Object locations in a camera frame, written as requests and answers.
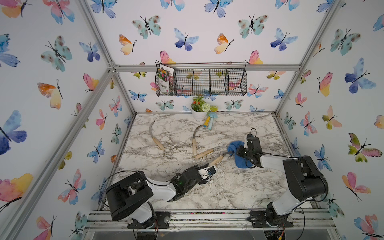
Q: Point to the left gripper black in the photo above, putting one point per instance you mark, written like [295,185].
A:
[195,169]

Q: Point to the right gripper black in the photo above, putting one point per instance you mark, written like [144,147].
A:
[239,150]

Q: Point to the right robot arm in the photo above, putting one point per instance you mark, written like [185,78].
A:
[305,181]

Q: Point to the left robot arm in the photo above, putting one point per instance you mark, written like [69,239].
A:
[130,197]

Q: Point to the teal garden trowel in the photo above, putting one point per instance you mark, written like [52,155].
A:
[213,116]

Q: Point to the white pot with plant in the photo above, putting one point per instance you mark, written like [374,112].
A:
[200,108]

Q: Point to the seed packet in basket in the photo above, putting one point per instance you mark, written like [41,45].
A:
[166,78]

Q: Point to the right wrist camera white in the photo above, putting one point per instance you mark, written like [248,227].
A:
[253,133]

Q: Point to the yellow handled garden tool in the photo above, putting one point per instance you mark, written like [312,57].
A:
[207,122]

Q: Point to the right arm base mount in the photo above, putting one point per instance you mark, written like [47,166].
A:
[269,218]

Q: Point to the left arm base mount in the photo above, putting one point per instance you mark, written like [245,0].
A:
[146,217]

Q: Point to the black wire wall basket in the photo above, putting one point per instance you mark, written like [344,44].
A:
[210,79]

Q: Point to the aluminium front rail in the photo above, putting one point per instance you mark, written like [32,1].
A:
[184,220]

